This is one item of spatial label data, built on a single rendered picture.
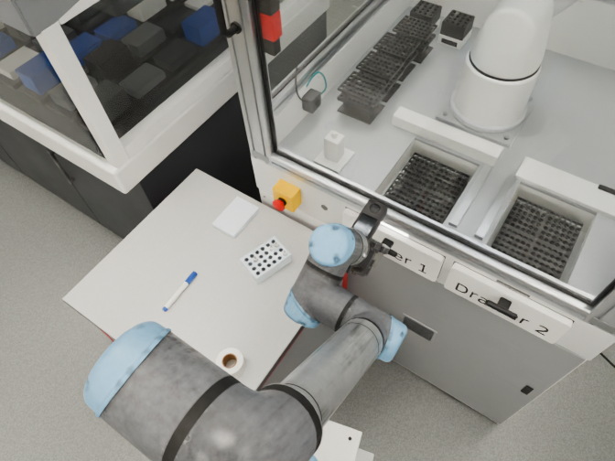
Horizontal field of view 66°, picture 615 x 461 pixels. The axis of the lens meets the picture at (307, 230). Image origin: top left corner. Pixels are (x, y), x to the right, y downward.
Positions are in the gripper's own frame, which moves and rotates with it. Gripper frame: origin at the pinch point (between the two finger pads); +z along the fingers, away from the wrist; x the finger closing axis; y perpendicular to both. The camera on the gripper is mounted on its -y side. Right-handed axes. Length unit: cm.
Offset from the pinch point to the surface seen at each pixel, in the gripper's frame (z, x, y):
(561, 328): 11.6, 45.1, -1.3
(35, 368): 40, -115, 118
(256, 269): 8.2, -28.7, 22.9
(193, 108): 19, -80, -10
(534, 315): 11.5, 38.9, -1.3
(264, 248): 12.0, -31.0, 17.3
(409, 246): 9.8, 5.9, -2.3
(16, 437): 28, -98, 136
